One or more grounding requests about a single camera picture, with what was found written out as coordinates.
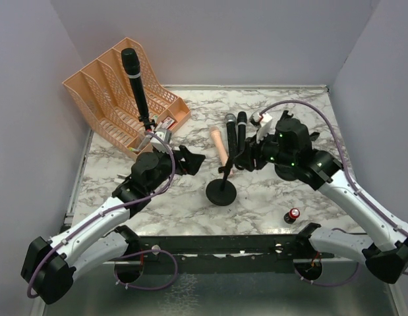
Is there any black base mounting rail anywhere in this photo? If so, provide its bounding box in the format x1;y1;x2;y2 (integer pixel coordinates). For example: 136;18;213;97
115;225;316;274

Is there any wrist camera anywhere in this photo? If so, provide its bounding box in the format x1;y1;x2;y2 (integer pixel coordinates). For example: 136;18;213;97
148;129;172;147
250;112;273;144

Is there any small white clip piece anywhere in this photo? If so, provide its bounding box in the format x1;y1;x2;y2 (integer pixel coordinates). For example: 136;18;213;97
114;176;125;184

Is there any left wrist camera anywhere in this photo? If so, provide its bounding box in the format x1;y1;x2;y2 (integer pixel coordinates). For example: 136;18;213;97
148;129;172;147

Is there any red black small bottle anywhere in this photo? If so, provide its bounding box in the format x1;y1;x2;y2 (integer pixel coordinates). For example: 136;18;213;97
283;208;301;224

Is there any black microphone white band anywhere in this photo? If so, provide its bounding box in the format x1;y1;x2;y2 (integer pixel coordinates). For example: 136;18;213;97
121;48;150;117

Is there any black tripod microphone stand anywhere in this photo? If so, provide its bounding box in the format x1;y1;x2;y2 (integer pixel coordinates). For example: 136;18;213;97
138;116;157;132

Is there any red white staples box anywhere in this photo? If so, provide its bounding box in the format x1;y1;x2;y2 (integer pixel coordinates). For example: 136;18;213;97
160;117;175;129

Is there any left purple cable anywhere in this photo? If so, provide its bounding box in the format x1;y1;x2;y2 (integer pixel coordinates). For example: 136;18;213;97
27;131;178;299

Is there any peach plastic file organizer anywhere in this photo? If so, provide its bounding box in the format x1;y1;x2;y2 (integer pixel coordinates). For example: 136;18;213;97
63;38;191;159

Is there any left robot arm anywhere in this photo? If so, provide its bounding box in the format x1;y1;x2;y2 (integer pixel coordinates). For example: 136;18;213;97
21;145;206;304

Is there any black microphone silver grille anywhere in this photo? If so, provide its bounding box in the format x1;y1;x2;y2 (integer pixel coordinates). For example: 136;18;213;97
224;113;241;159

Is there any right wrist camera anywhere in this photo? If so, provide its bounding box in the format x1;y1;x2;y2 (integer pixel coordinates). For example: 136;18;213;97
250;112;273;144

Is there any purple cable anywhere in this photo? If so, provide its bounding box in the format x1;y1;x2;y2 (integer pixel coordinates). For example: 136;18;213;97
261;99;408;286
27;131;178;299

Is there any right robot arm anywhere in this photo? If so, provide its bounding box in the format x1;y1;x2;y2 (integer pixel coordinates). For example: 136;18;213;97
234;118;408;284

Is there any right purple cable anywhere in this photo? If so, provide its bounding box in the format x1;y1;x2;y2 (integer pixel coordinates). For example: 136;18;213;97
261;99;408;286

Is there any peach pink microphone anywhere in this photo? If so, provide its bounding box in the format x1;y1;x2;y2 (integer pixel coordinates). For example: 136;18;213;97
209;126;229;167

